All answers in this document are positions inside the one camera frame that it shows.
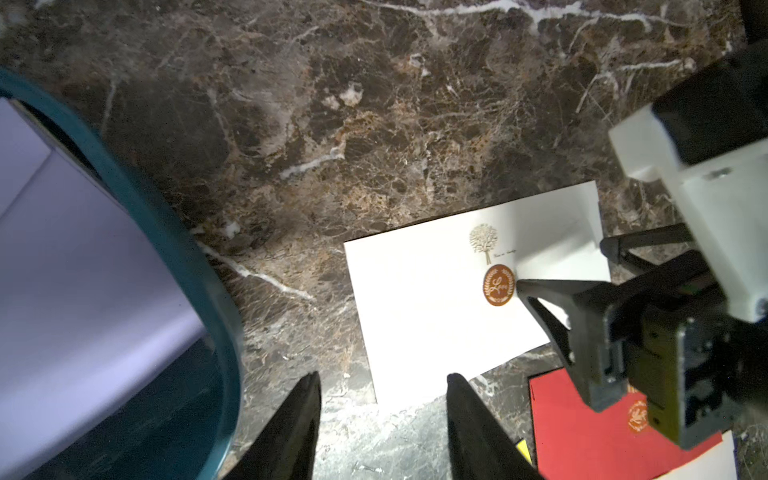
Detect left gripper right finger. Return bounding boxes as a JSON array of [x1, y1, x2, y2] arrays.
[[446, 373, 542, 480]]

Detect teal plastic storage box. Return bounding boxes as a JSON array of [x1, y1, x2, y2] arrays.
[[1, 71, 242, 479]]

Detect yellow sealed envelope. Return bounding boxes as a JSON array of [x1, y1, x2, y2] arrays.
[[516, 439, 533, 465]]

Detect lavender envelope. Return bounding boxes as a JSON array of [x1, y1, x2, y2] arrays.
[[1, 100, 204, 479]]

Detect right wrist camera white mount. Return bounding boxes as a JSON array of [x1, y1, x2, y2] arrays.
[[608, 41, 768, 325]]

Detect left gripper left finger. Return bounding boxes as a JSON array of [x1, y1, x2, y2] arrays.
[[224, 372, 322, 480]]

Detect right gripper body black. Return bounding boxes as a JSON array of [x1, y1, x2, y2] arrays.
[[593, 249, 767, 450]]

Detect red sealed envelope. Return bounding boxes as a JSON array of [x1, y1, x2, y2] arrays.
[[529, 368, 735, 479]]

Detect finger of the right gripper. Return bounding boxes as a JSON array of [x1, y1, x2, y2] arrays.
[[599, 223, 694, 273], [517, 280, 612, 375]]

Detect white envelope brown seal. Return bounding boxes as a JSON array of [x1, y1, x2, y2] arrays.
[[344, 182, 610, 411]]

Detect pale pink sealed envelope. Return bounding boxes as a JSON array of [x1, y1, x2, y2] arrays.
[[657, 431, 738, 480]]

